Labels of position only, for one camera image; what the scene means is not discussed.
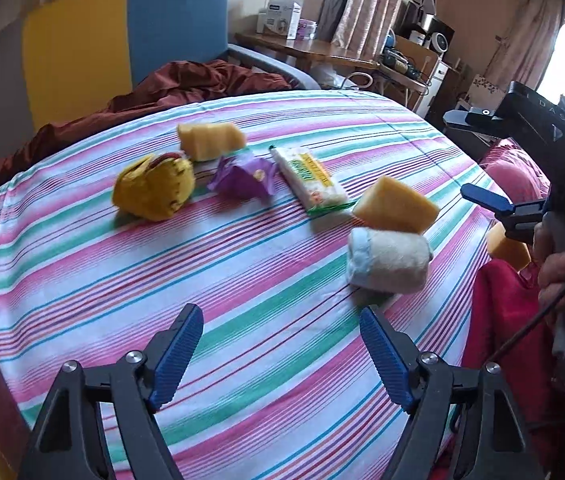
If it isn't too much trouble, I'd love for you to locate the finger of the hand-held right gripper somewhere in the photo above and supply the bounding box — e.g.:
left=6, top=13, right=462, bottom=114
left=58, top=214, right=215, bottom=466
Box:
left=443, top=107, right=508, bottom=136
left=461, top=183, right=548, bottom=243

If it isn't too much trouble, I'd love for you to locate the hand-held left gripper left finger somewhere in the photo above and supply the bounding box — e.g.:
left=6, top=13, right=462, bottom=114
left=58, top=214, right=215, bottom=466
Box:
left=17, top=303, right=206, bottom=480

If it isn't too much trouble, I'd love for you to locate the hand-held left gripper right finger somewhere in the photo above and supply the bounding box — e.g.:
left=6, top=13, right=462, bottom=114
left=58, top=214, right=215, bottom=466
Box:
left=359, top=305, right=548, bottom=480

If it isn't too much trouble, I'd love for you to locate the yellow sponge block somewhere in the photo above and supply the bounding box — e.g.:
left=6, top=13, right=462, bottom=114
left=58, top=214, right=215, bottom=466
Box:
left=487, top=222, right=533, bottom=271
left=177, top=122, right=248, bottom=162
left=352, top=175, right=440, bottom=235

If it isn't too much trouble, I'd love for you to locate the white sock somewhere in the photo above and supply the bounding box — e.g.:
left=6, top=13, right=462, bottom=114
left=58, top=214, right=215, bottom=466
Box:
left=346, top=226, right=434, bottom=293

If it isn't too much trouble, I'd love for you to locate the yellow sock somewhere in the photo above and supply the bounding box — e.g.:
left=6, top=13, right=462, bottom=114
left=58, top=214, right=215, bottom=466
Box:
left=112, top=152, right=196, bottom=222

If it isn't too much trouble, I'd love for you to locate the clear rice cracker packet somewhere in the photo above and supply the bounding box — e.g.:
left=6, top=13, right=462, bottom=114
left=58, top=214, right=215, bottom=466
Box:
left=268, top=145, right=355, bottom=218

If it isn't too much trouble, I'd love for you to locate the purple snack packet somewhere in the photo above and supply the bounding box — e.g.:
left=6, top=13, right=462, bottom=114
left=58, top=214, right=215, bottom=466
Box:
left=207, top=152, right=277, bottom=201

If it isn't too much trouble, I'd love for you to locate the person's right hand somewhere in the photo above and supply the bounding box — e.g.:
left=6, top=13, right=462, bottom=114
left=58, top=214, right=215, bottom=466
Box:
left=532, top=220, right=565, bottom=316

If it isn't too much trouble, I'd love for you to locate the floral cardboard box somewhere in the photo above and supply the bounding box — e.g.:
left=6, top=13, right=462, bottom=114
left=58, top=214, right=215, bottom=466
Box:
left=467, top=74, right=505, bottom=106

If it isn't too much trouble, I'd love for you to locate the striped tablecloth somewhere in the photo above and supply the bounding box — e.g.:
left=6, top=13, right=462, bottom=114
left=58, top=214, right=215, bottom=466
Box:
left=0, top=89, right=538, bottom=480

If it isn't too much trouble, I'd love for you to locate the silver stereo set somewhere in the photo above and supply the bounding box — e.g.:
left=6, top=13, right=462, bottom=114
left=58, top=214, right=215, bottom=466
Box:
left=395, top=0, right=455, bottom=53

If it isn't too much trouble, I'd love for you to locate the pale pink curtain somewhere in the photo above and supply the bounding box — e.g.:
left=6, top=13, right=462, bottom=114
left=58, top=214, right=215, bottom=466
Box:
left=485, top=0, right=563, bottom=93

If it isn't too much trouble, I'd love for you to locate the person's red clothing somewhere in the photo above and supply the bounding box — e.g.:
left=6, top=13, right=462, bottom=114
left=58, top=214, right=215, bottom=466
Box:
left=455, top=137, right=565, bottom=480

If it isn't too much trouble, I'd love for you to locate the pink striped curtain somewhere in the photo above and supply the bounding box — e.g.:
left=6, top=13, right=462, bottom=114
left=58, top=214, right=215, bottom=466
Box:
left=332, top=0, right=410, bottom=58

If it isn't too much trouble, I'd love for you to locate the wooden desk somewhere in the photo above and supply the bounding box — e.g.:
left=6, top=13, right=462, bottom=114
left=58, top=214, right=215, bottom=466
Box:
left=235, top=32, right=380, bottom=73

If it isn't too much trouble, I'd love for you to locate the white carton on desk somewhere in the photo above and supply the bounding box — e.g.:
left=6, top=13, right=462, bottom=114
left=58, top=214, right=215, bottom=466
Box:
left=256, top=0, right=304, bottom=40

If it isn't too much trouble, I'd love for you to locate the maroon cloth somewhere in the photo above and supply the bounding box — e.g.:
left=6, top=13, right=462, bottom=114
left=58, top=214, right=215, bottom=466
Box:
left=0, top=59, right=293, bottom=206

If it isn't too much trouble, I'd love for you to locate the grey yellow blue chair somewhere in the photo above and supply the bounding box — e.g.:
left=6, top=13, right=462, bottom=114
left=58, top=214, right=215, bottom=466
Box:
left=21, top=0, right=323, bottom=131

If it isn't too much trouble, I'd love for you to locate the black cable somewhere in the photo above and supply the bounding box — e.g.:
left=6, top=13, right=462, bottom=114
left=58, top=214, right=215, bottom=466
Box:
left=485, top=225, right=565, bottom=366

